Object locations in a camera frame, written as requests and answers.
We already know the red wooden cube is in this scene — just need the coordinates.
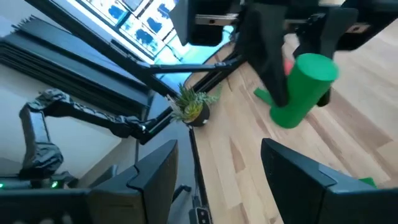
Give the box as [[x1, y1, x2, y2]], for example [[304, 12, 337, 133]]
[[283, 58, 295, 77]]

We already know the black aluminium table frame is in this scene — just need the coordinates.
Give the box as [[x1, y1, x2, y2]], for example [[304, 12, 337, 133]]
[[182, 46, 246, 224]]

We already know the black ribbed panel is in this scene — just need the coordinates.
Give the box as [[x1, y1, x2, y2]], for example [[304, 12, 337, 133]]
[[0, 15, 152, 116]]

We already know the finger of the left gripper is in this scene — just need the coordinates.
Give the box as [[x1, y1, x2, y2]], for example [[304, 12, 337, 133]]
[[294, 8, 360, 108], [236, 4, 290, 108]]

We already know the black jointed wrapped arm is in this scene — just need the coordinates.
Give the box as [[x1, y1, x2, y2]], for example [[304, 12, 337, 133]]
[[17, 88, 156, 187]]

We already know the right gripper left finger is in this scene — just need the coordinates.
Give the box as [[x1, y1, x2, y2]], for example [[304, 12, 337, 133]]
[[0, 139, 180, 224]]

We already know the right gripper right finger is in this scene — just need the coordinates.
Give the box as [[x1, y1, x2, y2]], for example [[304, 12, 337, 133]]
[[260, 138, 398, 224]]

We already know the black camera on rail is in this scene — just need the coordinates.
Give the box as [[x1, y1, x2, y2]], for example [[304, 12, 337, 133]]
[[188, 195, 214, 224]]

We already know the small potted green plant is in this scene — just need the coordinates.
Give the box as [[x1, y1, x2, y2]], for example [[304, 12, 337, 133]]
[[167, 82, 223, 128]]

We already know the black diagonal frame strut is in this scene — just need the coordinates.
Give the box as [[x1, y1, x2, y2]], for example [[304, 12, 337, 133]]
[[146, 57, 249, 75]]

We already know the green wooden cylinder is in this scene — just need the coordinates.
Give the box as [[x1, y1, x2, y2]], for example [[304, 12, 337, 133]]
[[269, 52, 340, 129]]

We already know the green rectangular wooden block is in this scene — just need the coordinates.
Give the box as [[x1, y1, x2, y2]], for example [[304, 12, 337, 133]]
[[253, 87, 276, 106], [359, 176, 379, 189]]

